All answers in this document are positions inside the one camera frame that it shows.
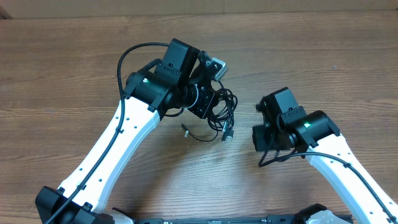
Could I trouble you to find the black usb cables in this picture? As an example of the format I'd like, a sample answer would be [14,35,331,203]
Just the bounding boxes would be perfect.
[181,88,239,144]

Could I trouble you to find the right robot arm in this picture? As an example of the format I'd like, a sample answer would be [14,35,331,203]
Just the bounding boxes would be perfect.
[252,87,397,223]

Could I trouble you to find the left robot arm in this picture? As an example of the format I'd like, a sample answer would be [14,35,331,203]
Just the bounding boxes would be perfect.
[35,39,228,223]

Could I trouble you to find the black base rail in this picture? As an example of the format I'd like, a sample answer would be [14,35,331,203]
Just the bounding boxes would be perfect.
[132,215,295,224]

